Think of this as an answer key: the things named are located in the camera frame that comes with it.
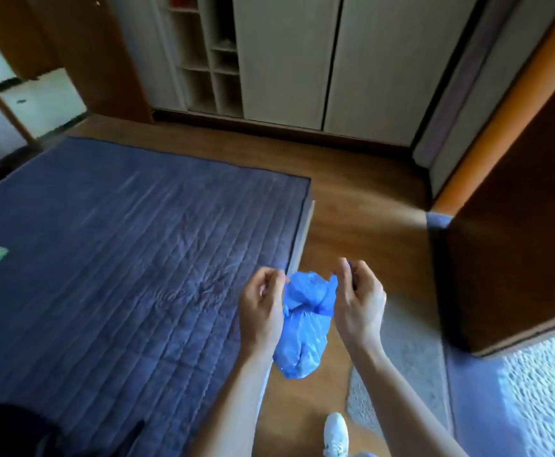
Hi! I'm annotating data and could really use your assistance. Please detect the person's right hand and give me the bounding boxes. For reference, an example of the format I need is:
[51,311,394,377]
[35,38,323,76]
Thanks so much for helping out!
[332,257,388,355]

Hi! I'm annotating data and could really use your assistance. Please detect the brown wooden door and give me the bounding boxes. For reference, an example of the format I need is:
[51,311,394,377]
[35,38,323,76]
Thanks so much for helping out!
[23,0,155,125]

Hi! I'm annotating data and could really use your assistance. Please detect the person's right forearm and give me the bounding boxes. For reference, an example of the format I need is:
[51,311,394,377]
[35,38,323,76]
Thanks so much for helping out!
[346,340,469,457]

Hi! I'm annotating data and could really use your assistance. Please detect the grey fluffy rug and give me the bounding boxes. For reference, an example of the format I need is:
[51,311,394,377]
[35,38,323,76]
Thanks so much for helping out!
[345,295,452,436]

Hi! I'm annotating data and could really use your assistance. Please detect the blue quilted mattress pad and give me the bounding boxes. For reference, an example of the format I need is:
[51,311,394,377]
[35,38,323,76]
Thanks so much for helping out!
[0,136,312,457]

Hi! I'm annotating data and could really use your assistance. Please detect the person's white shoe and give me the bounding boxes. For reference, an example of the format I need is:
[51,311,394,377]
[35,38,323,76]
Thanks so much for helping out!
[323,412,350,457]

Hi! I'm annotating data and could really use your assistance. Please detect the blue plastic bag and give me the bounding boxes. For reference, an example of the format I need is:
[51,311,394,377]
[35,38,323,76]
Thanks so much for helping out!
[273,271,339,380]

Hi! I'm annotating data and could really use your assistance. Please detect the person's left forearm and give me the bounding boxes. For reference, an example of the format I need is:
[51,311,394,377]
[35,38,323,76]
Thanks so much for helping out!
[188,345,278,457]

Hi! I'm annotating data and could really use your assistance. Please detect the brown wooden door frame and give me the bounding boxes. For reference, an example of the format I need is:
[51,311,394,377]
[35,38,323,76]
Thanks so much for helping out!
[0,59,37,147]

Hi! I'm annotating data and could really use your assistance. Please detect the white wardrobe with sliding doors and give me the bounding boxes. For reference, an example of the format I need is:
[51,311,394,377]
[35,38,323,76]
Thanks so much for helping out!
[106,0,480,147]

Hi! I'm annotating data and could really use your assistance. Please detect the person's left hand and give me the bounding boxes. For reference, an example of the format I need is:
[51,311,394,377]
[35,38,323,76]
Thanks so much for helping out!
[238,267,290,357]

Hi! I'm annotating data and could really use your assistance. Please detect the black clothing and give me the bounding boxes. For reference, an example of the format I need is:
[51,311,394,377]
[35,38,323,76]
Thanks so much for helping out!
[0,402,146,457]

